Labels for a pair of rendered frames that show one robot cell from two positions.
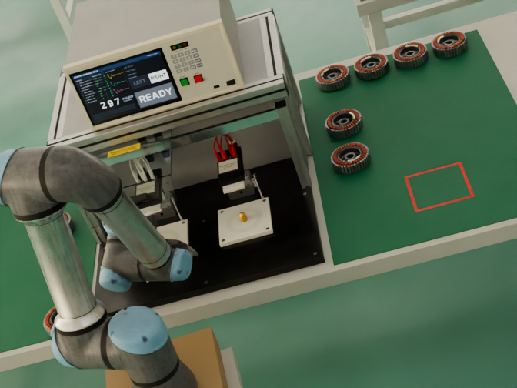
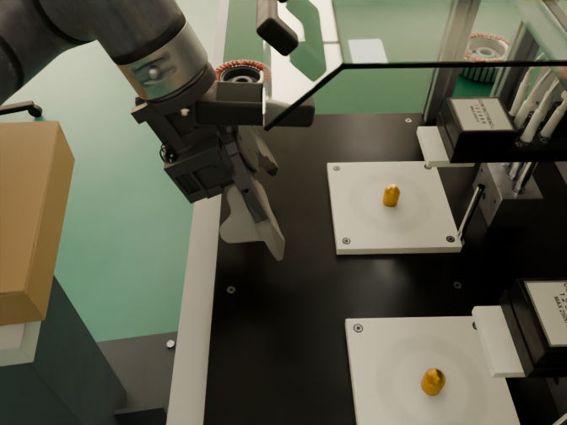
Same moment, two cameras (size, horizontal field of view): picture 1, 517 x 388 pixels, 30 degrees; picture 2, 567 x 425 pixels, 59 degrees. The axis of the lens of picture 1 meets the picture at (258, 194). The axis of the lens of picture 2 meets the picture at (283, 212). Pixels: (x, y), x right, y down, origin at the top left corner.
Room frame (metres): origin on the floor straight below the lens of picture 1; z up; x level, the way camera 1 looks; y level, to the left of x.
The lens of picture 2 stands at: (1.96, -0.10, 1.26)
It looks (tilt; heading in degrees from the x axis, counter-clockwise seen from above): 49 degrees down; 80
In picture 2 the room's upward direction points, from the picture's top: straight up
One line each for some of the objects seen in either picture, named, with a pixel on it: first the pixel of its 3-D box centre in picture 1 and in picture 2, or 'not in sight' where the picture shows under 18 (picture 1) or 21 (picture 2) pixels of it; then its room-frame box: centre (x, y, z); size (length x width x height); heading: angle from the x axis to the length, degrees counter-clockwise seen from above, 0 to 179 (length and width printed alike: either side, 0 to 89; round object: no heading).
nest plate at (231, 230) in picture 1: (245, 221); (429, 388); (2.14, 0.06, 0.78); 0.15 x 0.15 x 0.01; 81
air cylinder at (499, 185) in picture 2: (161, 206); (504, 190); (2.32, 0.28, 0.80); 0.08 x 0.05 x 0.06; 81
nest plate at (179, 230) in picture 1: (162, 243); (389, 204); (2.17, 0.30, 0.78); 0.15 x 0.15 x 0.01; 81
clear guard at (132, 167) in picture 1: (131, 171); (444, 16); (2.18, 0.29, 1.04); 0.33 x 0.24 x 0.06; 171
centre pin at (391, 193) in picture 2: not in sight; (391, 194); (2.17, 0.30, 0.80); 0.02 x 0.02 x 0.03
